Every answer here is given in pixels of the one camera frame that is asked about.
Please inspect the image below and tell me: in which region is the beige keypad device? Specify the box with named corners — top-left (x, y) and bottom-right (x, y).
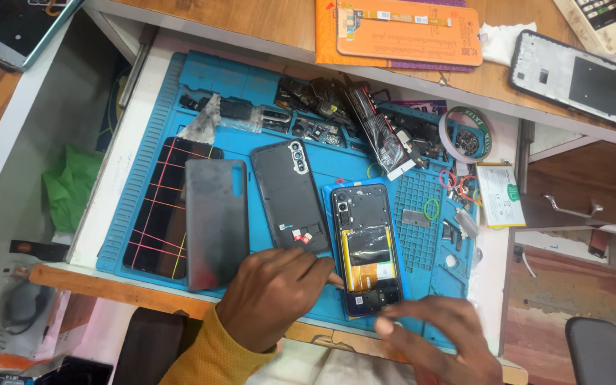
top-left (554, 0), bottom-right (616, 54)

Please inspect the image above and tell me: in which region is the flat metal blade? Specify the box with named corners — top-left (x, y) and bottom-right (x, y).
top-left (401, 210), bottom-right (431, 228)

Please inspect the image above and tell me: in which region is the black chair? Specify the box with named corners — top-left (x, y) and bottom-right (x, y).
top-left (565, 317), bottom-right (616, 385)

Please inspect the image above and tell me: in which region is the black and white phone frame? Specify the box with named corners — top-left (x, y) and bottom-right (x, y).
top-left (509, 29), bottom-right (616, 133)

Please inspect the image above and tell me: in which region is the white phone battery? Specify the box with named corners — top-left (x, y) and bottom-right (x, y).
top-left (476, 163), bottom-right (526, 230)

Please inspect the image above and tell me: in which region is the clear plastic wrapper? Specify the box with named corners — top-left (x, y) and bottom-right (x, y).
top-left (220, 104), bottom-right (264, 133)

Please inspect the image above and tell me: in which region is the blue silicone repair mat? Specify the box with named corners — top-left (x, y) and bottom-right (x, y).
top-left (97, 51), bottom-right (482, 351)

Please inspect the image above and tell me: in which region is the small metal plate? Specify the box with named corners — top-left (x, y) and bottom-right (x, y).
top-left (453, 209), bottom-right (481, 238)

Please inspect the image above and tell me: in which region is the crumpled grey film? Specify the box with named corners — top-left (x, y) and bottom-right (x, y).
top-left (177, 93), bottom-right (222, 145)

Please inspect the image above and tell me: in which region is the metal drawer rail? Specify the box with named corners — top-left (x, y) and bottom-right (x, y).
top-left (517, 119), bottom-right (535, 196)
top-left (118, 24), bottom-right (159, 108)

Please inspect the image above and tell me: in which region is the person's left hand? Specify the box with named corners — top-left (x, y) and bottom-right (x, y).
top-left (216, 247), bottom-right (346, 354)

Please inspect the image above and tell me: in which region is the grey phone back cover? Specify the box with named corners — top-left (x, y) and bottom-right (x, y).
top-left (185, 159), bottom-right (250, 292)

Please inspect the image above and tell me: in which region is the green plastic bag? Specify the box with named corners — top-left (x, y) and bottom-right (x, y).
top-left (42, 144), bottom-right (104, 233)

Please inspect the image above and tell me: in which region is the person's right hand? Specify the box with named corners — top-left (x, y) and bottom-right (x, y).
top-left (375, 296), bottom-right (504, 385)

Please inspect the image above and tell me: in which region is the white and green tape roll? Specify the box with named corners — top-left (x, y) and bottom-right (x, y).
top-left (439, 106), bottom-right (493, 164)

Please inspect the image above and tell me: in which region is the black device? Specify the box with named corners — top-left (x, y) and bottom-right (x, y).
top-left (35, 355), bottom-right (113, 385)

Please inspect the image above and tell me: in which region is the black spare part packet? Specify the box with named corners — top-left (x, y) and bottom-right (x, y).
top-left (346, 86), bottom-right (417, 181)

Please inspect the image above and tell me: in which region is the opened phone with battery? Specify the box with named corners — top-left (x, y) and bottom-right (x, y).
top-left (331, 183), bottom-right (406, 317)

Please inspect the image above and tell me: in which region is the plastic bag with black cable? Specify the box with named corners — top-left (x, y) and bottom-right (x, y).
top-left (0, 262), bottom-right (71, 372)

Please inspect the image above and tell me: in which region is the black back cover with camera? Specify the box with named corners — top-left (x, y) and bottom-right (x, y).
top-left (250, 139), bottom-right (333, 256)

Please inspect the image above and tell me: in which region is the black screen with coloured lines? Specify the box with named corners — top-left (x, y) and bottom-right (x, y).
top-left (122, 136), bottom-right (223, 280)

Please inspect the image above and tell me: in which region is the dark brown stool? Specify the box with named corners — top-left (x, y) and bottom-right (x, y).
top-left (113, 307), bottom-right (188, 385)

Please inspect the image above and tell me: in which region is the silver drawer handle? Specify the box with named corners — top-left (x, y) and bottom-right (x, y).
top-left (542, 194), bottom-right (604, 219)

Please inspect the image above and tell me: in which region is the orange display packet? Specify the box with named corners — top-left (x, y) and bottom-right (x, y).
top-left (336, 0), bottom-right (484, 67)

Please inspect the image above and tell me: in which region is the red rubber band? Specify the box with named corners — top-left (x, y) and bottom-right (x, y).
top-left (439, 170), bottom-right (480, 201)

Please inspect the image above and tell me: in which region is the pile of small phone parts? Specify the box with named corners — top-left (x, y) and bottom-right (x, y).
top-left (273, 77), bottom-right (357, 145)

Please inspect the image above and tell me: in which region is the silver framed tablet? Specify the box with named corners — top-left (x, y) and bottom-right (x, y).
top-left (0, 0), bottom-right (85, 71)

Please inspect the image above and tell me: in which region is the white tissue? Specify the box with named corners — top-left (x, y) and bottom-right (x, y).
top-left (479, 21), bottom-right (538, 67)

